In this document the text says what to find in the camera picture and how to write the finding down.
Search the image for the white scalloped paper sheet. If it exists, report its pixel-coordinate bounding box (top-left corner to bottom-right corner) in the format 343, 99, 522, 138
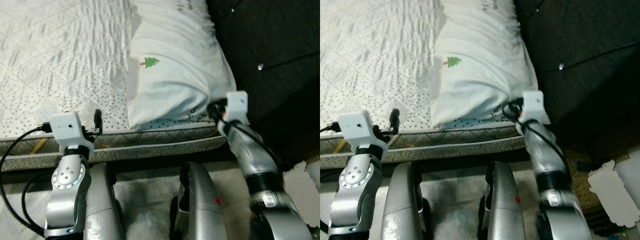
587, 159, 640, 226
282, 160, 321, 228

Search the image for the white pillow with green tree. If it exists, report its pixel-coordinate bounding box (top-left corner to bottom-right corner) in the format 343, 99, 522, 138
430, 0, 540, 128
126, 0, 237, 128

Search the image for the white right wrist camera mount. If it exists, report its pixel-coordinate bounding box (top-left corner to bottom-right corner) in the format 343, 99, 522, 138
522, 90, 551, 125
225, 91, 250, 126

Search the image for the black tufted headboard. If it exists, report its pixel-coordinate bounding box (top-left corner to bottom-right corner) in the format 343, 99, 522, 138
206, 0, 321, 166
515, 0, 640, 166

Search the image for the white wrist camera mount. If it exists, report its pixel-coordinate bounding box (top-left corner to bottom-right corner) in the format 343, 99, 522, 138
48, 111, 96, 153
225, 91, 250, 126
522, 90, 551, 125
337, 110, 388, 153

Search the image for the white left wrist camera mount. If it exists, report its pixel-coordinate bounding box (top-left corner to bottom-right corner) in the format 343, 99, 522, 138
337, 110, 388, 153
48, 111, 96, 153

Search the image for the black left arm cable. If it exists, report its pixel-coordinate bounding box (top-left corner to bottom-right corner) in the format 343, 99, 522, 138
320, 121, 346, 236
0, 122, 53, 236

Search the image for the grey robot right leg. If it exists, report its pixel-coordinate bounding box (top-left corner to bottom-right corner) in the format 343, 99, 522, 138
170, 161, 228, 240
477, 161, 526, 240

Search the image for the white quilted mattress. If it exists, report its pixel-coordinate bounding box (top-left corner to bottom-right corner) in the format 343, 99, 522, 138
320, 0, 533, 171
0, 0, 233, 173

